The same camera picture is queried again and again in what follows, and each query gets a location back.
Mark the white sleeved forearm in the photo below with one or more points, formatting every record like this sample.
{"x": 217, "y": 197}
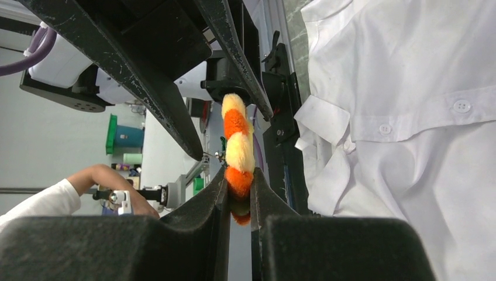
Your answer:
{"x": 61, "y": 199}

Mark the white button shirt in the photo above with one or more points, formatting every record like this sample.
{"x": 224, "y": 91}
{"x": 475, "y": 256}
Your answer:
{"x": 400, "y": 122}

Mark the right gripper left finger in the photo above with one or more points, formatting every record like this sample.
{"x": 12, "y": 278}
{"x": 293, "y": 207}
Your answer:
{"x": 189, "y": 243}

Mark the person hand in background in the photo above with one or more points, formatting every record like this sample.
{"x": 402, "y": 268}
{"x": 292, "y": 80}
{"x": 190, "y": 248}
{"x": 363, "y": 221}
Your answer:
{"x": 103, "y": 175}

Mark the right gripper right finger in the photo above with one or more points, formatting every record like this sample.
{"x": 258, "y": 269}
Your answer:
{"x": 289, "y": 246}

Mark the orange yellow flower brooch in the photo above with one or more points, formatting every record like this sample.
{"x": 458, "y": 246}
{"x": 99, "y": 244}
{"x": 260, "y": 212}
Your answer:
{"x": 239, "y": 156}

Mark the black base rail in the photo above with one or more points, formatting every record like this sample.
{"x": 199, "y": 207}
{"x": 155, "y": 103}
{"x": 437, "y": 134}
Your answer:
{"x": 284, "y": 160}

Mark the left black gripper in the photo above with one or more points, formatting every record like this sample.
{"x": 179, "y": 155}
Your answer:
{"x": 146, "y": 45}

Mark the green blue bin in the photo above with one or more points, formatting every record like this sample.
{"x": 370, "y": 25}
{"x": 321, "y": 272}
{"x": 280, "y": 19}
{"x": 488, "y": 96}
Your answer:
{"x": 120, "y": 136}

